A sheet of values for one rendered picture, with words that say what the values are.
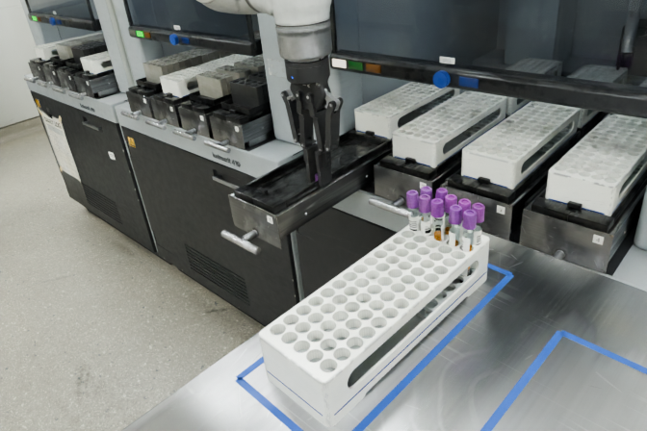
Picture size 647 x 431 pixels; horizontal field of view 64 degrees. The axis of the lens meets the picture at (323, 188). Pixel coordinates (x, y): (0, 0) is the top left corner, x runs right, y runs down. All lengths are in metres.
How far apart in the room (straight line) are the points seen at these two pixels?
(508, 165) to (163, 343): 1.38
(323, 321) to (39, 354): 1.64
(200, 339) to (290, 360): 1.38
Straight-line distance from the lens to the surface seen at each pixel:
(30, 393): 1.98
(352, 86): 1.19
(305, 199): 0.93
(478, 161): 0.93
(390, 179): 1.01
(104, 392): 1.86
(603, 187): 0.87
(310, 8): 0.83
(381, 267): 0.63
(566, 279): 0.73
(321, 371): 0.51
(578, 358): 0.63
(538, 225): 0.89
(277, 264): 1.46
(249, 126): 1.33
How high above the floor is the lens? 1.26
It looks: 28 degrees down
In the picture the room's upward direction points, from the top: 6 degrees counter-clockwise
